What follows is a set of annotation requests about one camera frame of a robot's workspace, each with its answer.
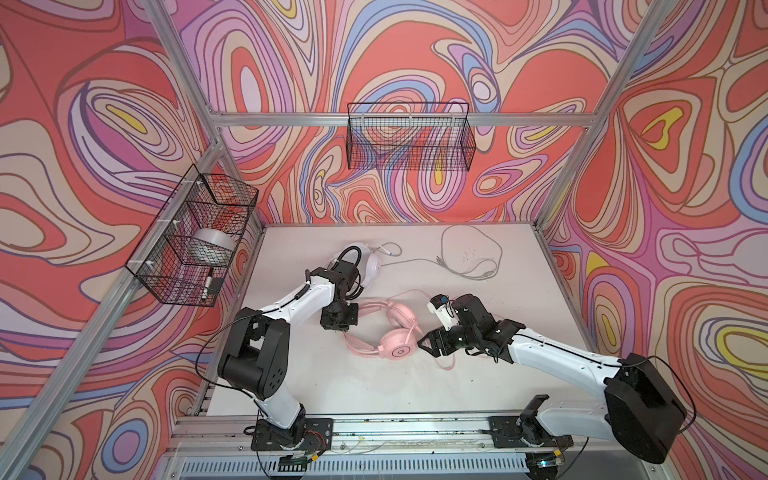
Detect black wire basket wall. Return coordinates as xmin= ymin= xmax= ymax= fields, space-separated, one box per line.
xmin=125 ymin=165 xmax=259 ymax=307
xmin=346 ymin=100 xmax=476 ymax=173

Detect aluminium front rail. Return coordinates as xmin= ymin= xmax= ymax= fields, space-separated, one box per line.
xmin=168 ymin=411 xmax=580 ymax=455

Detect black marker in basket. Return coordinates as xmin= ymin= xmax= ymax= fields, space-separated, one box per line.
xmin=201 ymin=274 xmax=224 ymax=301

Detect black wire basket back wall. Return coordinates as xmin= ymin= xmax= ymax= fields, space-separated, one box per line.
xmin=346 ymin=100 xmax=476 ymax=173

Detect black wire basket left wall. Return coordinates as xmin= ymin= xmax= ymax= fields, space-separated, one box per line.
xmin=125 ymin=165 xmax=259 ymax=307

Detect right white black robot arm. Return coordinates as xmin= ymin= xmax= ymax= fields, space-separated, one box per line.
xmin=418 ymin=294 xmax=687 ymax=464

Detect grey white headphone cable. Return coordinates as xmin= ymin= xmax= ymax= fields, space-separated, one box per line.
xmin=374 ymin=224 xmax=504 ymax=281

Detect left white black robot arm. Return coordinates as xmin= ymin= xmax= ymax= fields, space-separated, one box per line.
xmin=217 ymin=260 xmax=362 ymax=430

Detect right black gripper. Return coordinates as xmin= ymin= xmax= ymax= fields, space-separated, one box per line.
xmin=416 ymin=321 xmax=479 ymax=358

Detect white headphones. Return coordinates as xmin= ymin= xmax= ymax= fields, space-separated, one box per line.
xmin=325 ymin=241 xmax=383 ymax=289

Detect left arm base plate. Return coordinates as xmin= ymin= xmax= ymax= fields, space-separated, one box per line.
xmin=244 ymin=417 xmax=334 ymax=452

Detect white tape roll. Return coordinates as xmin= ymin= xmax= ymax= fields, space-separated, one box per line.
xmin=188 ymin=228 xmax=236 ymax=266

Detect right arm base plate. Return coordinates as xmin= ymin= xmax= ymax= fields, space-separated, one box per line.
xmin=484 ymin=416 xmax=574 ymax=450

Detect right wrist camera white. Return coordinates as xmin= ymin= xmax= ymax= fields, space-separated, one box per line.
xmin=428 ymin=294 xmax=459 ymax=331

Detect pink cat-ear headphones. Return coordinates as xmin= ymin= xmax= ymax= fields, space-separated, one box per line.
xmin=343 ymin=300 xmax=424 ymax=361

